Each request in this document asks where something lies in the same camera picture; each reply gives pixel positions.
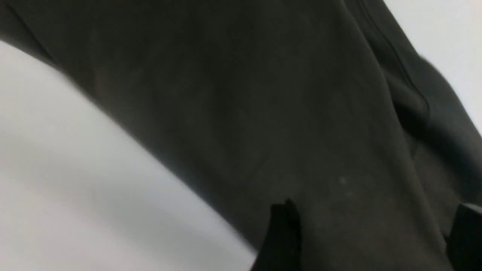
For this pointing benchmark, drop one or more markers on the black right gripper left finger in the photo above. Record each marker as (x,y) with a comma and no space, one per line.
(281,249)

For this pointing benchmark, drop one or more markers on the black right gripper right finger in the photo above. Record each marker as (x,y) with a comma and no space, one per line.
(464,243)

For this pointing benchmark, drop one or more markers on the gray long-sleeved shirt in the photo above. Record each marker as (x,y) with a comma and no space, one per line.
(253,102)

